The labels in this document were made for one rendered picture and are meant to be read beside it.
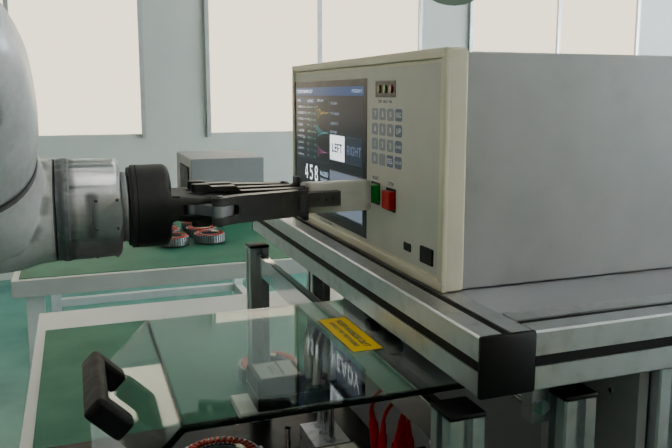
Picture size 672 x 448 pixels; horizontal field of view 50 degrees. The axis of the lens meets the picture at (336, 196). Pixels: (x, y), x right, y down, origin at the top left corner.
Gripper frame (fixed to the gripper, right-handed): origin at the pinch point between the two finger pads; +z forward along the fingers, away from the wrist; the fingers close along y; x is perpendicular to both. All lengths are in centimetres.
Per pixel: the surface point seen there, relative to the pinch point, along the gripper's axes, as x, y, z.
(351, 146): 4.4, -6.8, 4.3
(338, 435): -35.7, -19.3, 7.4
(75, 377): -43, -72, -26
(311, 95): 9.9, -21.0, 4.3
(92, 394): -12.1, 12.8, -23.9
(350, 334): -11.6, 8.1, -1.5
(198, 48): 43, -469, 63
